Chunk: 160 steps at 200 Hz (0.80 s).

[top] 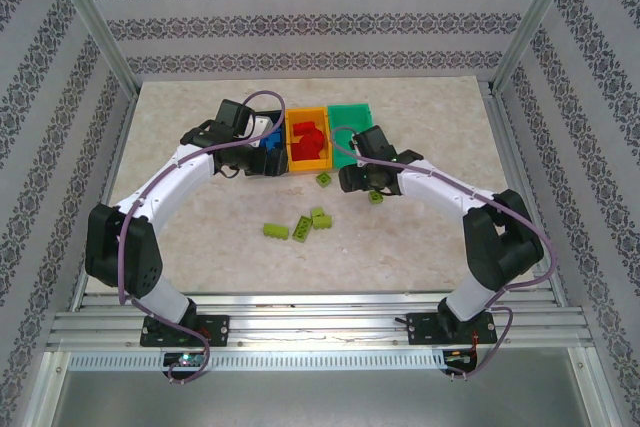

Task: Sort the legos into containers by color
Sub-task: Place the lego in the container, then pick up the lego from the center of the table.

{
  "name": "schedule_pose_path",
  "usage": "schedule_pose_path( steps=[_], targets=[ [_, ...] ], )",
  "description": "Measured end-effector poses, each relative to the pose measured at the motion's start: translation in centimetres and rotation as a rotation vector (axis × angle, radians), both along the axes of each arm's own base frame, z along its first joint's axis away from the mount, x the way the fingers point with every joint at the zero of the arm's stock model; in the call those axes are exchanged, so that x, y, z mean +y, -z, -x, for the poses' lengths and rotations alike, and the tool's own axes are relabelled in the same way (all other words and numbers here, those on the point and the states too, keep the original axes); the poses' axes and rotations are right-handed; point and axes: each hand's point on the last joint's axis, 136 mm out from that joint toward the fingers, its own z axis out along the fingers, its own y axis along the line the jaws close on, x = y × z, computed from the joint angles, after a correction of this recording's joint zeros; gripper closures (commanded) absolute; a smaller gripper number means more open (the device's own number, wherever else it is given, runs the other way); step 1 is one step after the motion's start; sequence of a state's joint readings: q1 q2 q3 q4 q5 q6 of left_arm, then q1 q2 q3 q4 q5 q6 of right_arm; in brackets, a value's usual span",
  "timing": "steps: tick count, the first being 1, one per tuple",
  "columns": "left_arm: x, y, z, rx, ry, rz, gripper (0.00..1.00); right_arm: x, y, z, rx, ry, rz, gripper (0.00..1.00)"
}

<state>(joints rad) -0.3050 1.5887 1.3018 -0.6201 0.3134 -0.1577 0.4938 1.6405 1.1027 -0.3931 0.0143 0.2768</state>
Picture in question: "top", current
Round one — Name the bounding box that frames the black plastic bin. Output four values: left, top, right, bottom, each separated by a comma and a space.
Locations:
244, 107, 292, 179

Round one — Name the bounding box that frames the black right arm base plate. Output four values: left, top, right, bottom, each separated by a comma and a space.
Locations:
407, 311, 499, 347

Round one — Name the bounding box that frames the wide green lego brick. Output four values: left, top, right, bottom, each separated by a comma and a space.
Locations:
292, 215, 314, 243

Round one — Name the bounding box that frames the orange plastic bin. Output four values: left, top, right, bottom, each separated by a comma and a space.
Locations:
286, 105, 335, 173

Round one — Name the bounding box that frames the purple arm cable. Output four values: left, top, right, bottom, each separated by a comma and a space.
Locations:
118, 90, 287, 386
329, 125, 556, 382

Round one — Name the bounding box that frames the aluminum rail frame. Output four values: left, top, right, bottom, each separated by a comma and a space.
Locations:
47, 291, 596, 353

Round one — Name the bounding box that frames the green plastic bin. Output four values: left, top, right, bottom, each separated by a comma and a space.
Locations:
327, 102, 376, 169

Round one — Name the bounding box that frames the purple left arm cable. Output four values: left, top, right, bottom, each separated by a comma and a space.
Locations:
118, 90, 287, 386

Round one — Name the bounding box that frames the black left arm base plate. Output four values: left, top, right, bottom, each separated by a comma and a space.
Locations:
140, 314, 231, 348

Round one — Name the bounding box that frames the slotted cable duct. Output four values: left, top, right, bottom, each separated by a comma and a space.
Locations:
67, 351, 449, 372

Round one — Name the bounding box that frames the aluminum frame post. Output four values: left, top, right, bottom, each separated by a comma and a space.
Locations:
492, 0, 584, 93
42, 0, 141, 96

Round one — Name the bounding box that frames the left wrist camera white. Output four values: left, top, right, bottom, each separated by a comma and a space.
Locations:
246, 115, 276, 149

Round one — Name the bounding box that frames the aluminum side rail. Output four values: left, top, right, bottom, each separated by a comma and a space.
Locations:
69, 89, 144, 311
487, 81, 571, 308

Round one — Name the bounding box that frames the gray metal panel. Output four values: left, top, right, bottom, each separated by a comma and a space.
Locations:
52, 369, 596, 427

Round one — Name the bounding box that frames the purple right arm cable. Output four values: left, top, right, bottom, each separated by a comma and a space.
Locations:
329, 125, 556, 382

